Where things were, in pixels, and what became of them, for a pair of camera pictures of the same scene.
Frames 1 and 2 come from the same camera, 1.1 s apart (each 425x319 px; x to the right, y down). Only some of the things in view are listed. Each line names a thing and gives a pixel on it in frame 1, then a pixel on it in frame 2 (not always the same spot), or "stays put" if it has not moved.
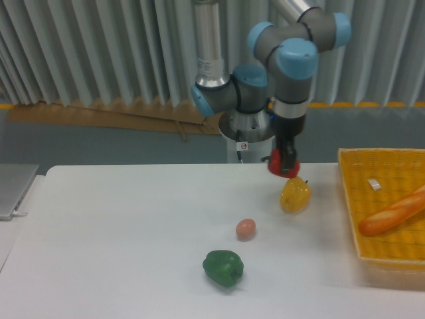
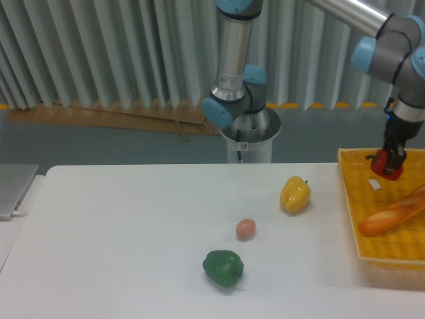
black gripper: (286, 129) to (397, 131)
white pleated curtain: (135, 50) stays put
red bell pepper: (274, 164) to (380, 161)
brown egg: (245, 229) stays put
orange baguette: (396, 214) stays put
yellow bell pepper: (295, 194) stays put
